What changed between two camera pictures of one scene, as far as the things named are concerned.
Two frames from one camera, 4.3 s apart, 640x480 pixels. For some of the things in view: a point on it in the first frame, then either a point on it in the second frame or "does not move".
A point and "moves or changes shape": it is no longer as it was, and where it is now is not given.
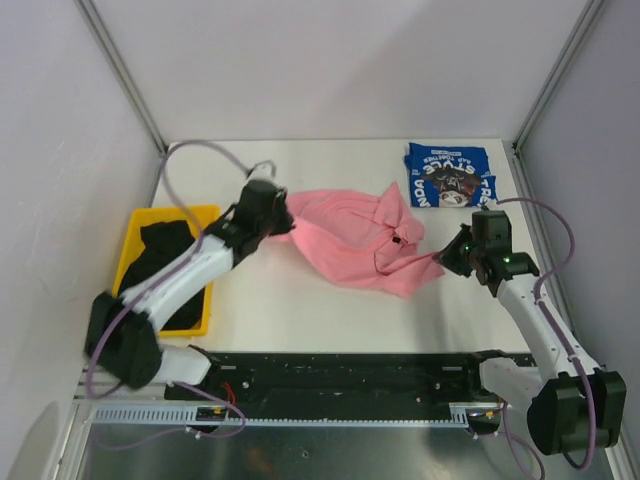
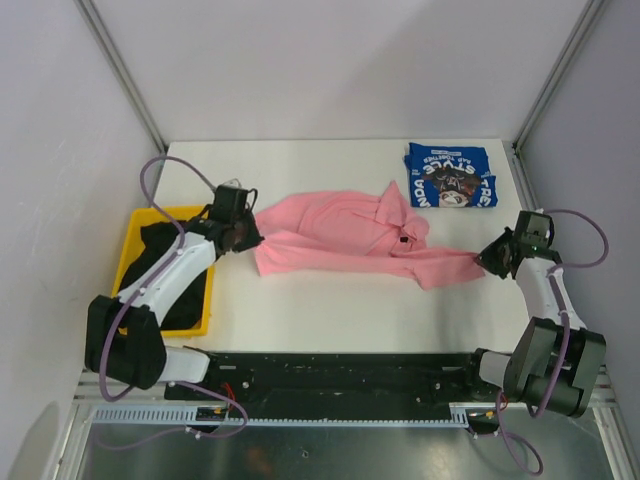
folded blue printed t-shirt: [450, 176] does not move
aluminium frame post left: [107, 42] does not move
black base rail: [336, 385] does not move
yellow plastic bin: [201, 217] does not move
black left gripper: [287, 223] -> [253, 239]
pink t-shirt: [370, 241] moves or changes shape
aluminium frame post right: [589, 15] does not move
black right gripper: [448, 257] -> [487, 256]
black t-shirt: [160, 241] does not move
